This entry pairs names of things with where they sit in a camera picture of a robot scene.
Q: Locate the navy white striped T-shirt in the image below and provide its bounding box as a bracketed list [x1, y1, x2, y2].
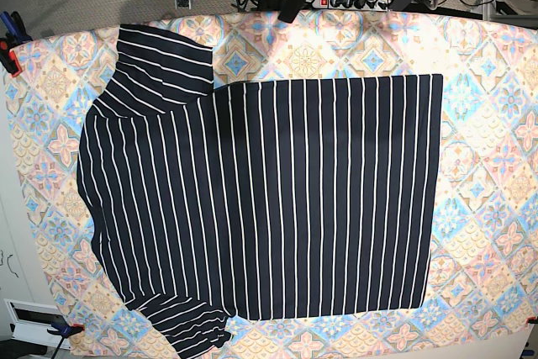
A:
[76, 24, 443, 358]

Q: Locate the white power strip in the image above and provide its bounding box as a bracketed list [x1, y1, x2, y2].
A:
[307, 0, 391, 11]

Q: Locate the colourful patterned tablecloth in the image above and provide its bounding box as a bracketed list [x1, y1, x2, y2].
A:
[1, 11, 537, 358]

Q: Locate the blue orange clamp lower left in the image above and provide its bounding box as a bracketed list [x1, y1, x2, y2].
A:
[47, 323, 85, 339]

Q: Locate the blue orange clamp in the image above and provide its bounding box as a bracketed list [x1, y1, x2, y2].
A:
[47, 323, 85, 339]
[1, 11, 33, 77]

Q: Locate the blue orange clamp upper left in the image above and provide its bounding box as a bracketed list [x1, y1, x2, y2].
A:
[1, 11, 33, 77]

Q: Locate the white wall vent panel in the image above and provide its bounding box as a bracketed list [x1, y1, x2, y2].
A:
[3, 298, 67, 348]

